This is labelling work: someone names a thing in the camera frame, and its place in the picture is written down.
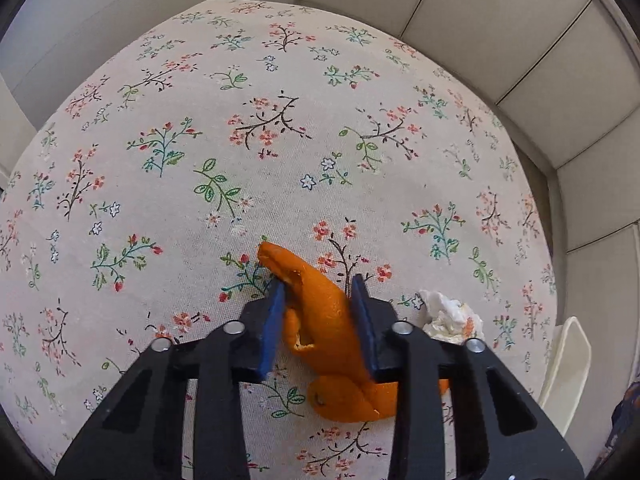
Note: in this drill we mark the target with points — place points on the white chair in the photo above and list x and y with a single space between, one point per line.
567 375

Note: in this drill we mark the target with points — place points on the crumpled white tissue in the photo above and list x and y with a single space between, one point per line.
450 317

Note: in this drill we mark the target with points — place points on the floral tablecloth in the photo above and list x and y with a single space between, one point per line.
250 160

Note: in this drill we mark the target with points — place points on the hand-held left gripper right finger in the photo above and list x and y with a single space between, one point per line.
362 325

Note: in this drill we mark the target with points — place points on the orange peel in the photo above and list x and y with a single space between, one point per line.
322 310

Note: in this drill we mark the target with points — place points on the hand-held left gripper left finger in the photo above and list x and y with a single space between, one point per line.
272 330

